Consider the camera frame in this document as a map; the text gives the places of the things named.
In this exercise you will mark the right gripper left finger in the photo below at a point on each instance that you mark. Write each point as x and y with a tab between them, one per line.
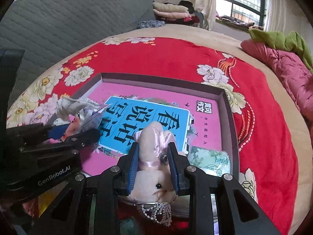
129	165

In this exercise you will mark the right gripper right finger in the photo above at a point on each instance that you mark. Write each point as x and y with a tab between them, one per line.
177	165

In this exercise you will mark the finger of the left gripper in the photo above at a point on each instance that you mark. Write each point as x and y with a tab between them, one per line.
74	142
35	133

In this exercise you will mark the pink plush bunny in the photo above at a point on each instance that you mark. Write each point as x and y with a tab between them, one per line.
153	194

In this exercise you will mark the white floral scrunchie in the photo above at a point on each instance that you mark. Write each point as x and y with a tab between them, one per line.
66	106

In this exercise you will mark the green tissue pack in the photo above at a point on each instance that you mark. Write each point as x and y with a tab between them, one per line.
212	162

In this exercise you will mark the cartoon printed snack packet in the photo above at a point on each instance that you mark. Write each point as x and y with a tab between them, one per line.
86	119

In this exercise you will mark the pink and blue book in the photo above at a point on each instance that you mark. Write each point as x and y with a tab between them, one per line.
192	120

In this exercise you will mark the grey cardboard box tray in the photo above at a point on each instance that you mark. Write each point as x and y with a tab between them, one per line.
228	130

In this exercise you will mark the grey quilted headboard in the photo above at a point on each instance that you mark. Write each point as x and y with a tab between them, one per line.
50	30

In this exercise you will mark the blue patterned cloth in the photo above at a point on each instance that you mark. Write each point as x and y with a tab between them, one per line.
150	24

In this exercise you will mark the pink quilted comforter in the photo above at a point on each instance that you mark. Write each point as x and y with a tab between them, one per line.
290	79

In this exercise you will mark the stack of folded blankets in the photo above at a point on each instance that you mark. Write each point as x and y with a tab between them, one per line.
183	13

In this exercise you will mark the clothes on window sill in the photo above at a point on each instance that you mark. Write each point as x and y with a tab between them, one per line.
237	24

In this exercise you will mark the green blanket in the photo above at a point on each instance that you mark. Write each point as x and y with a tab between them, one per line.
292	42

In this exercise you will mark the black framed window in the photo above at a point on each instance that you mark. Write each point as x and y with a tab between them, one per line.
247	11

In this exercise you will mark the white curtain right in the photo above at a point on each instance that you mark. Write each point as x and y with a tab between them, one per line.
286	16

